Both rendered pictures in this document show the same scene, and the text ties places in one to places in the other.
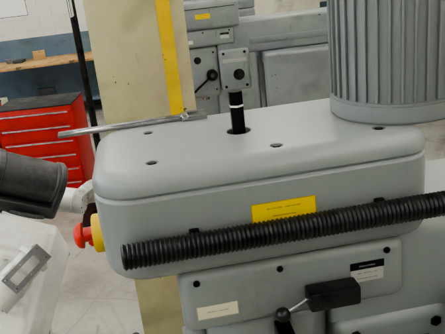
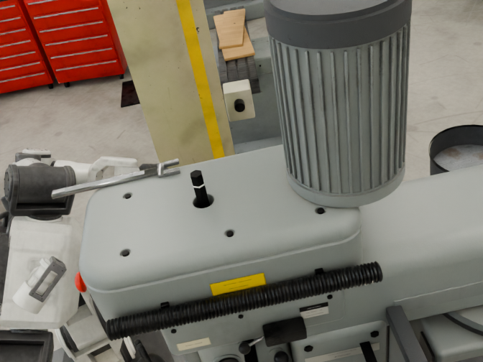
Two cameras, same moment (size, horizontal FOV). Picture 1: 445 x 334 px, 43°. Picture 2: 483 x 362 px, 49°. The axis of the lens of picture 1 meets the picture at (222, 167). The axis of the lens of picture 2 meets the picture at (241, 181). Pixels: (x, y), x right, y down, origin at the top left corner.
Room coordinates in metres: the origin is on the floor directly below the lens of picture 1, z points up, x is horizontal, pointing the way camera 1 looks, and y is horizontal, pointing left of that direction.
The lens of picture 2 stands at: (0.12, -0.18, 2.48)
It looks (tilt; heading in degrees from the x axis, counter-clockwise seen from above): 39 degrees down; 6
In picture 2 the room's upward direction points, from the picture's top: 12 degrees counter-clockwise
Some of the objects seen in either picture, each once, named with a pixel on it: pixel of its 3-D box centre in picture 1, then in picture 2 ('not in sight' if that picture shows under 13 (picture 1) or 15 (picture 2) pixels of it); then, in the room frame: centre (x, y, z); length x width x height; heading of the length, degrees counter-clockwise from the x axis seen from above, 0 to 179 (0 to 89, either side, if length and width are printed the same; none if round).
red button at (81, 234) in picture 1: (85, 234); (85, 281); (0.78, 0.22, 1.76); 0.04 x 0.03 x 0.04; 7
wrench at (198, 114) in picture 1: (132, 124); (116, 179); (0.90, 0.14, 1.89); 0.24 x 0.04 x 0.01; 98
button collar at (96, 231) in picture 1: (100, 232); not in sight; (0.79, 0.20, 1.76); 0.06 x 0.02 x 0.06; 7
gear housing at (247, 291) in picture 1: (275, 248); (246, 275); (0.82, -0.07, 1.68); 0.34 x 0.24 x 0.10; 97
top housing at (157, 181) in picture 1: (252, 177); (220, 231); (0.82, -0.05, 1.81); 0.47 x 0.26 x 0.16; 97
